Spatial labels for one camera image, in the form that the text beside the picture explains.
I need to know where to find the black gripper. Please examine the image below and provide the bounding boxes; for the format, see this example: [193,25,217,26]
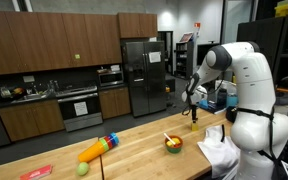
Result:
[191,104,199,125]

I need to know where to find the blue book stack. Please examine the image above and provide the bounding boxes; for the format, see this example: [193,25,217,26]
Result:
[198,99,228,115]

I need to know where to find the yellow toy fruit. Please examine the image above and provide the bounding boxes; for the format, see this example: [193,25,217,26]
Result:
[166,137,182,148]

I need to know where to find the white plastic spoon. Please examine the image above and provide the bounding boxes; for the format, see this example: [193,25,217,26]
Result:
[163,132,177,146]

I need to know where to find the white cloth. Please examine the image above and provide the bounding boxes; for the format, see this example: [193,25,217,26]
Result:
[197,124,242,179]

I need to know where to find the dark bookshelf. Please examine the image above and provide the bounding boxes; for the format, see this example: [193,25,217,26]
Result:
[174,40,195,80]

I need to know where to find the stainless steel refrigerator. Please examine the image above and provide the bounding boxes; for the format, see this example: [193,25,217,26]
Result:
[121,40,167,118]

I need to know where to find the white paper on refrigerator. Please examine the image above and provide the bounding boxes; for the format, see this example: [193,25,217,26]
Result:
[148,51,162,64]

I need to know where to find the brown two-door lower cabinet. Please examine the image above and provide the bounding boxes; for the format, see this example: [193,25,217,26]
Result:
[98,86,132,120]

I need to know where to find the white bucket grey lid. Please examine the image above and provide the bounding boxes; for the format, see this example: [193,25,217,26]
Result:
[274,93,288,116]

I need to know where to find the silver microwave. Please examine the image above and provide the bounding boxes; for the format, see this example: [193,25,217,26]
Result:
[98,70,125,88]

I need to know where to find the stack of coloured cups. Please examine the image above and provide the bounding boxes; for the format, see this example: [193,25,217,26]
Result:
[77,132,120,163]

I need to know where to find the small brown upper cabinet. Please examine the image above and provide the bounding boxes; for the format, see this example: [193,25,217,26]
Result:
[117,12,158,39]

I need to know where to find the stainless steel oven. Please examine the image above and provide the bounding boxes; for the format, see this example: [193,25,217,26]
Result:
[55,85,104,133]

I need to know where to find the white paper on oven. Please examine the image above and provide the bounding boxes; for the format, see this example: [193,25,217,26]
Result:
[73,101,89,117]

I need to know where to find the black shelving cabinet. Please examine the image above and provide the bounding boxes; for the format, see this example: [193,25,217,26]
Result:
[236,14,288,113]

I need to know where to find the green toy ball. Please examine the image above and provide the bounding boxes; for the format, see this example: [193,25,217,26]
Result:
[76,161,90,177]

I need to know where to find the yellow storage box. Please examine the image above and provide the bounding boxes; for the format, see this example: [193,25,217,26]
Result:
[274,1,288,18]

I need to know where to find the kitchen sink with faucet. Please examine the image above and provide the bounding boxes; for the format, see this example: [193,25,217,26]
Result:
[10,79,57,104]

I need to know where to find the wide brown lower cabinet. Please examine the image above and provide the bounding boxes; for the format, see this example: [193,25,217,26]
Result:
[0,98,66,143]

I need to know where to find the brown upper cabinets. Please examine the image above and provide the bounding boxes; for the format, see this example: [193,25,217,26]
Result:
[0,9,123,77]

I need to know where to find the red flat packet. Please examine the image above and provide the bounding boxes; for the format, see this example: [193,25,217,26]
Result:
[19,164,53,180]

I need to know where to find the fruit bowl on counter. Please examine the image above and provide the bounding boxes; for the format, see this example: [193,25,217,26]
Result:
[10,87,26,98]

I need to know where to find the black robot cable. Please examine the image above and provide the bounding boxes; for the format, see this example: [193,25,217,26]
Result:
[181,72,288,180]

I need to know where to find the white wall outlet plate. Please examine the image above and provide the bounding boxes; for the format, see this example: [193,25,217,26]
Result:
[22,75,36,83]

